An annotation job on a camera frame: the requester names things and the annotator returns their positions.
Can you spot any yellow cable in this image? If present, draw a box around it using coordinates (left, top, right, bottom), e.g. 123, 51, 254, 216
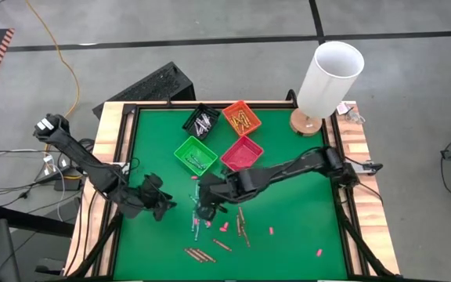
24, 0, 81, 118

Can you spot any clear plastic wrapper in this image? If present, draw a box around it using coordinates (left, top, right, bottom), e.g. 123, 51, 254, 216
345, 105, 366, 125

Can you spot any gray adapter box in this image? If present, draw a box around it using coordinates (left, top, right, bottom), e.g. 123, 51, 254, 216
356, 161, 384, 175

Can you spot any black diagonal frame strut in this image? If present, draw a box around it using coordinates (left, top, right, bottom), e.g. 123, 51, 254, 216
67, 203, 127, 279
333, 195, 397, 280

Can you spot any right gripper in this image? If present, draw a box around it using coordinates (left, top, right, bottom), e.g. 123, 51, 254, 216
197, 169, 254, 222

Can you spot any orange plastic basket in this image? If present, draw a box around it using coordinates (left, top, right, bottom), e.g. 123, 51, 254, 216
221, 99, 263, 137

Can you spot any red plastic basket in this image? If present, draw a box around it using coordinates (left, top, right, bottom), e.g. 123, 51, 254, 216
220, 135, 265, 172

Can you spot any green plastic basket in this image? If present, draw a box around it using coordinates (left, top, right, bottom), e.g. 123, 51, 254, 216
173, 135, 218, 177

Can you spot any green table mat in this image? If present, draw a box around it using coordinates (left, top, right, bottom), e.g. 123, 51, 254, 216
113, 108, 348, 281

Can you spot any white shade wooden lamp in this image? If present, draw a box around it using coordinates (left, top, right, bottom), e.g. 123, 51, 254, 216
288, 40, 366, 138

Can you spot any black table frame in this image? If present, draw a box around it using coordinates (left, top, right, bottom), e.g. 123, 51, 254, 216
92, 99, 367, 282

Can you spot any black floor beam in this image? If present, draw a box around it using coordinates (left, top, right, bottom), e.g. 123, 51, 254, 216
0, 203, 76, 239

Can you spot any black plastic basket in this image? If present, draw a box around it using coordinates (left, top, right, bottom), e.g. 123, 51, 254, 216
182, 103, 222, 141

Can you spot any black frame bracket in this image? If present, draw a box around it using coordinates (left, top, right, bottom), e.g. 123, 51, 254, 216
285, 89, 299, 109

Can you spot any black furniture foot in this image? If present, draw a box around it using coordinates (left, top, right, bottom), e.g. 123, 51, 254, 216
34, 257, 67, 276

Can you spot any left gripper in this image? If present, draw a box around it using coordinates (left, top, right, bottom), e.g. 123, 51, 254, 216
124, 173, 179, 222

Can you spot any black floor cable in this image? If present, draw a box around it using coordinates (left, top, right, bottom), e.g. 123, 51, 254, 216
0, 179, 85, 208

